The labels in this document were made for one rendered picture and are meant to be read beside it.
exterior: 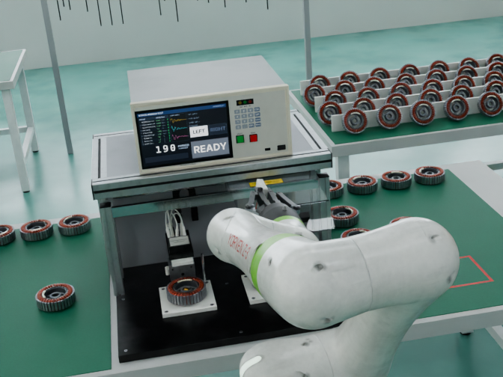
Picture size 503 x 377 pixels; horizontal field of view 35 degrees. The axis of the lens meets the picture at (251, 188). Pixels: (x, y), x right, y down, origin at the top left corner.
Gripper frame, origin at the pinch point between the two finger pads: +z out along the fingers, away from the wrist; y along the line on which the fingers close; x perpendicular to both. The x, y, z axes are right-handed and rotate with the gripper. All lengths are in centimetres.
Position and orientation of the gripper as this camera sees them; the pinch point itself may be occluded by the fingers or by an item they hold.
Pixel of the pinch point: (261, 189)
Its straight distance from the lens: 187.9
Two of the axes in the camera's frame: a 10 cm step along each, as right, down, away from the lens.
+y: 9.8, 0.3, 2.0
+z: -1.8, -3.7, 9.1
